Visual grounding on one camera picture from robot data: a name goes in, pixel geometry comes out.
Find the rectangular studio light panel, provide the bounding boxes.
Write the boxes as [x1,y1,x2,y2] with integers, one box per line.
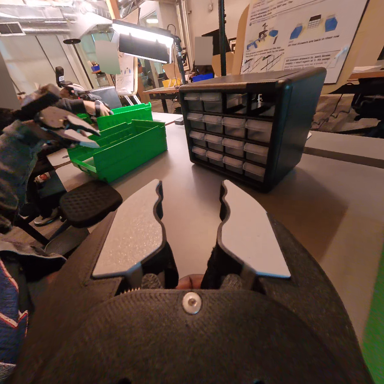
[112,19,176,65]

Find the wooden side table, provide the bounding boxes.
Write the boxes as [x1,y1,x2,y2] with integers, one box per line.
[347,64,384,81]

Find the white instruction poster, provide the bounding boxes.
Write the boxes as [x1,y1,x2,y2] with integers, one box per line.
[240,0,370,85]

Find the dark rectangular panel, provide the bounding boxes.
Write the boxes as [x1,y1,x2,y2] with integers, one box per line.
[89,86,124,112]

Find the black drawer cabinet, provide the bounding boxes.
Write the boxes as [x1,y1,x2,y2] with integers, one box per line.
[179,67,327,193]

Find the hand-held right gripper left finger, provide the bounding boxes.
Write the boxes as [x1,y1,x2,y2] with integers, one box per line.
[91,179,167,290]

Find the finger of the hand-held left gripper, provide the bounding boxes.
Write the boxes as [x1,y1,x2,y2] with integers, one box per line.
[67,115,101,137]
[64,129,101,149]

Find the black chair armrest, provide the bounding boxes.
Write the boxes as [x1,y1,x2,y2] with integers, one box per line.
[13,180,123,260]

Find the black light stand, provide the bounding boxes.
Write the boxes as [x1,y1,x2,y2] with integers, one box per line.
[172,25,189,88]

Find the wooden workbench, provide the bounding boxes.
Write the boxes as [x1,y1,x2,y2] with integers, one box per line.
[143,85,187,114]

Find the grey sneaker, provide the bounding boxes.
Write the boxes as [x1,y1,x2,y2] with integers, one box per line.
[34,207,60,227]

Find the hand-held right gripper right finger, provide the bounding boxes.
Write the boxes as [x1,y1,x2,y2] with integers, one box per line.
[217,179,292,291]

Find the person's right hand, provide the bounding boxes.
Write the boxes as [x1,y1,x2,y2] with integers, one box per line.
[176,274,205,290]

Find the black disc-topped pole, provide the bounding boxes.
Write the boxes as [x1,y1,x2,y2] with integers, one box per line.
[218,0,227,78]
[62,38,94,88]

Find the black background chair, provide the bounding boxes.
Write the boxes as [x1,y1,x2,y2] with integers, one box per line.
[349,82,384,122]

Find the green plastic bin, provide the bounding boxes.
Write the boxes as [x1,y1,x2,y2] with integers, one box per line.
[361,244,384,384]
[67,119,168,184]
[76,102,153,131]

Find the person's left forearm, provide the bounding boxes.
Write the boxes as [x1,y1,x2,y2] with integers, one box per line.
[0,118,62,236]

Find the background instruction poster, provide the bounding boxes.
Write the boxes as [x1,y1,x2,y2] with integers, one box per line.
[115,55,134,94]

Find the rows of small cabinet drawers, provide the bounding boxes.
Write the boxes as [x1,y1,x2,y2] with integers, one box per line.
[184,91,269,182]

